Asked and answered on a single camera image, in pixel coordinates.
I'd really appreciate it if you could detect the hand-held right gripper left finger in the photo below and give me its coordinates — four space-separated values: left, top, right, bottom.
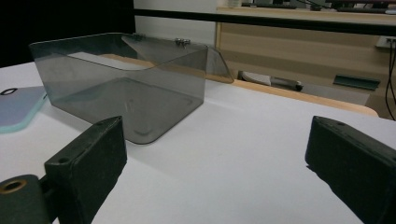
44 116 128 224

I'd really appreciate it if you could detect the light blue phone case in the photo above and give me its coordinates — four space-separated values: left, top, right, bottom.
0 86 49 134

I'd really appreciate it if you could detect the white power socket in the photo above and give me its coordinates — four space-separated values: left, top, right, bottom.
375 35 396 49

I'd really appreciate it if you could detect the wooden shelf unit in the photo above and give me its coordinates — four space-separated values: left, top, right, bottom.
214 6 396 120

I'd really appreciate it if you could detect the green metal bracket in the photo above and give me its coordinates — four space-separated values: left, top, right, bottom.
332 74 381 91

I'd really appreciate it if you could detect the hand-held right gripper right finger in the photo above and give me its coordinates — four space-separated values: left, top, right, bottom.
304 115 396 224

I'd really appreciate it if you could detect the smoky transparent plastic box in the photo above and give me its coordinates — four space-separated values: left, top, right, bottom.
28 32 234 146

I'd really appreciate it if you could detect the black cable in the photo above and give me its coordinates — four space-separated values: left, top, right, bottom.
385 38 396 121

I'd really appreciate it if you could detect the grey and black tool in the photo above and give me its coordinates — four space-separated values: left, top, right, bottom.
237 70 304 92

